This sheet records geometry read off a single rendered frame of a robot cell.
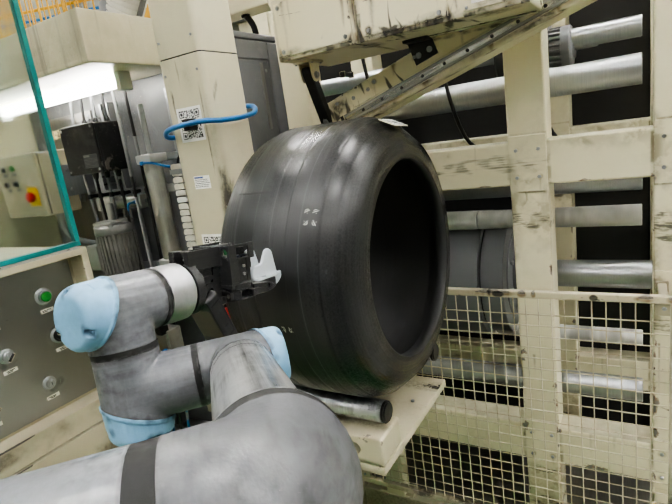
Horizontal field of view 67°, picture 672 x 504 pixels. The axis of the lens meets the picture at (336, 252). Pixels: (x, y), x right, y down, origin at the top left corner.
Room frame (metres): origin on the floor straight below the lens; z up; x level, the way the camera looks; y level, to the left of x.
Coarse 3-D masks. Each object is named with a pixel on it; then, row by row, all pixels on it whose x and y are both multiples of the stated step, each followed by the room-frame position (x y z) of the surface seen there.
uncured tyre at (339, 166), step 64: (320, 128) 1.01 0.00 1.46; (384, 128) 1.00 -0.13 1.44; (320, 192) 0.84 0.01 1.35; (384, 192) 1.31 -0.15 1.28; (256, 256) 0.86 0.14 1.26; (320, 256) 0.80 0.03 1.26; (384, 256) 1.33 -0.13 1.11; (448, 256) 1.19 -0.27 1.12; (256, 320) 0.86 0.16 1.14; (320, 320) 0.79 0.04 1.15; (384, 320) 1.23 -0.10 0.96; (320, 384) 0.89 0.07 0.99; (384, 384) 0.88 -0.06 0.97
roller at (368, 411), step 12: (324, 396) 0.96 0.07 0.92; (336, 396) 0.95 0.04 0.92; (348, 396) 0.94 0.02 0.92; (336, 408) 0.94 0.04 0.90; (348, 408) 0.92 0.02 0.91; (360, 408) 0.91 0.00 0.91; (372, 408) 0.90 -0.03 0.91; (384, 408) 0.89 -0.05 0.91; (372, 420) 0.90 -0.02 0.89; (384, 420) 0.89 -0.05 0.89
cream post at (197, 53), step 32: (160, 0) 1.19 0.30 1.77; (192, 0) 1.15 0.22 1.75; (224, 0) 1.24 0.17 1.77; (160, 32) 1.20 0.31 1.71; (192, 32) 1.15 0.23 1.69; (224, 32) 1.22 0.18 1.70; (160, 64) 1.21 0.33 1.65; (192, 64) 1.16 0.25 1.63; (224, 64) 1.21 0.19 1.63; (192, 96) 1.17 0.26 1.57; (224, 96) 1.19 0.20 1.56; (224, 128) 1.17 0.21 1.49; (192, 160) 1.19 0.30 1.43; (224, 160) 1.16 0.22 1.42; (192, 192) 1.20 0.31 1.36; (224, 192) 1.15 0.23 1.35
